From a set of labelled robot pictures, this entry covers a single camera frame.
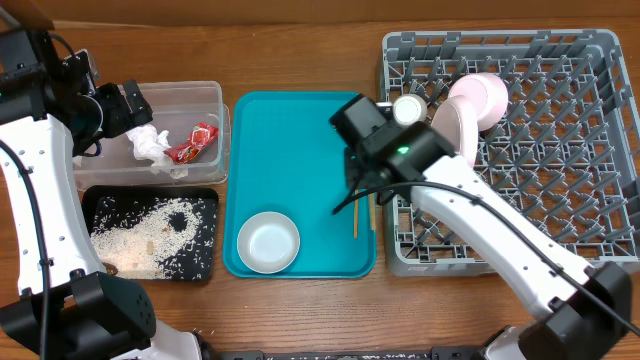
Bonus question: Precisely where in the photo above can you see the black plastic tray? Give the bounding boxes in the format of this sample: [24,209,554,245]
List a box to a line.
[79,185,221,282]

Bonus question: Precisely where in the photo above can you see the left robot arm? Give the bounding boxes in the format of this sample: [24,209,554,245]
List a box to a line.
[1,29,214,359]

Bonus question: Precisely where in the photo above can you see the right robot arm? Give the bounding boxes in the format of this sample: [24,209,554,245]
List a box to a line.
[330,94,639,359]

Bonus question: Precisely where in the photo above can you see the teal serving tray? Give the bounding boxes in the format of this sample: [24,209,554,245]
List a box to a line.
[222,91,377,279]

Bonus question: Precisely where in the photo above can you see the small pink bowl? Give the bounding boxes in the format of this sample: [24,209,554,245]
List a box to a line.
[449,73,509,131]

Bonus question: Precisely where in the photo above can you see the clear plastic storage bin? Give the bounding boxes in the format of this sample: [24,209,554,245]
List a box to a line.
[74,81,231,191]

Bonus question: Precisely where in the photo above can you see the large white plate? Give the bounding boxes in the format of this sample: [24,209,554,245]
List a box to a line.
[431,95,479,167]

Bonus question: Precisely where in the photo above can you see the red foil snack wrapper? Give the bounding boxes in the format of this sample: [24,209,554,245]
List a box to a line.
[164,122,219,164]

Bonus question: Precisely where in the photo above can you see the grey dishwasher rack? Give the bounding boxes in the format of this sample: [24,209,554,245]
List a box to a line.
[379,29,639,273]

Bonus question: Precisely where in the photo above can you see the white napkin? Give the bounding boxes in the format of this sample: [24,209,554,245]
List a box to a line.
[125,124,188,180]

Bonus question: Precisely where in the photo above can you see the grey bowl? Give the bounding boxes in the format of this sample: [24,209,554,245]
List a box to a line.
[236,212,301,275]

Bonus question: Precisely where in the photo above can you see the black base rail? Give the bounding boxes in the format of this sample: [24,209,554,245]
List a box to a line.
[204,346,482,360]

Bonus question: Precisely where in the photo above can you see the cream ceramic cup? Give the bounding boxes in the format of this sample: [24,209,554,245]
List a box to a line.
[392,94,427,127]

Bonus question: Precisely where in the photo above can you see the rice and food scraps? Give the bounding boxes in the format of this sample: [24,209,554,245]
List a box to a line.
[89,196,217,281]

